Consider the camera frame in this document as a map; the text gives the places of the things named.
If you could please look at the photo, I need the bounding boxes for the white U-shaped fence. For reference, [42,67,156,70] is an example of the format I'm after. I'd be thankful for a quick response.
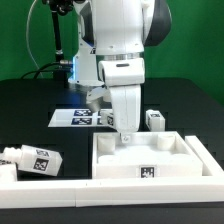
[0,136,224,208]

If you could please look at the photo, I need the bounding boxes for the grey cable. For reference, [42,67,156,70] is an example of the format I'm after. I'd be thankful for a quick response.
[25,0,44,78]

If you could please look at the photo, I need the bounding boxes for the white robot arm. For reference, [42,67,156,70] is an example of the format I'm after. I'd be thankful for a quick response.
[68,0,172,143]

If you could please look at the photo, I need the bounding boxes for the white square tabletop part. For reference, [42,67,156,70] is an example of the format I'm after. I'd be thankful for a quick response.
[92,132,203,179]

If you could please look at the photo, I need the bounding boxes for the black cables at base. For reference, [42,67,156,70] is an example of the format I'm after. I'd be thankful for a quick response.
[20,59,74,80]

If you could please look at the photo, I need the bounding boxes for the white tag sheet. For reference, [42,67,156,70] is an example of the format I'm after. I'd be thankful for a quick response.
[48,108,106,127]

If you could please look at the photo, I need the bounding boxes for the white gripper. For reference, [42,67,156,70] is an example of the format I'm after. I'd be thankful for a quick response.
[86,85,141,143]

